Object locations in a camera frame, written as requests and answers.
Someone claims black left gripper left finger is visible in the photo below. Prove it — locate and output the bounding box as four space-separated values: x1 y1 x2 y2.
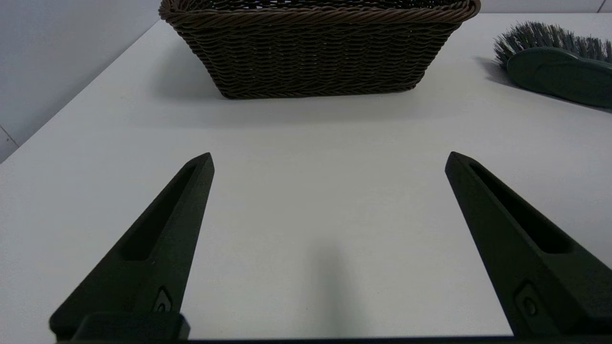
49 153 215 341

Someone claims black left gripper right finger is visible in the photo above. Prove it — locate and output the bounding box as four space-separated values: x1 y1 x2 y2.
445 151 612 336

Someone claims grey brush with green handle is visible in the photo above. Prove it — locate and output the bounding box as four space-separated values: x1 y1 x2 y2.
494 21 612 109

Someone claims dark brown wicker basket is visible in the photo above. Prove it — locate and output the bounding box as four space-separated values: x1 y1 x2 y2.
159 0 481 99

